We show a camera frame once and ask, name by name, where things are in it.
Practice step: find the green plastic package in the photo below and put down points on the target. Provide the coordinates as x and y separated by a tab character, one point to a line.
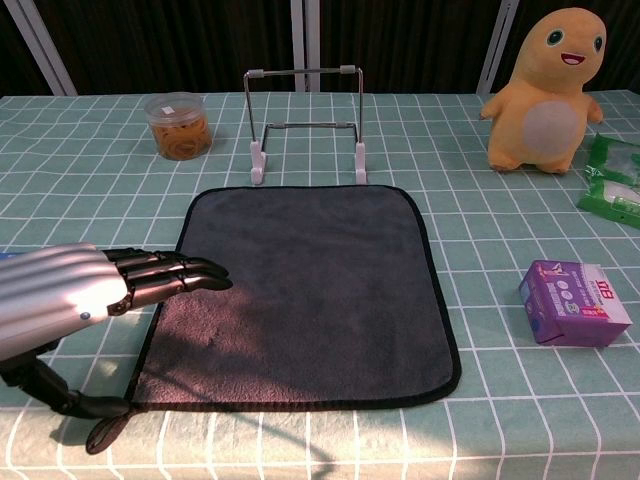
617	157
607	200

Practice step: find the green white checked tablecloth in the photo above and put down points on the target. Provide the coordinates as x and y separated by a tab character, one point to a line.
500	390

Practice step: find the purple white carton box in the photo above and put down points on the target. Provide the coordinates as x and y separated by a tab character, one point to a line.
570	305

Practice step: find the clear jar with yellow contents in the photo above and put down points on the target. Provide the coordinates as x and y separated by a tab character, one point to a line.
177	130

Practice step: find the white metal frame post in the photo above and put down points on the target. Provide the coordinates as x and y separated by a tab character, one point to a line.
306	40
495	47
42	47

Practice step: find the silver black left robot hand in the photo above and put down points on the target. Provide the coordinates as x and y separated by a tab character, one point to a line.
55	295

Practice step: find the blue cloth bag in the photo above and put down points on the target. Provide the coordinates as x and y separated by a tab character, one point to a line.
310	300

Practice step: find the yellow plush toy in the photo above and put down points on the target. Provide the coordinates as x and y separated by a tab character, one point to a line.
542	100

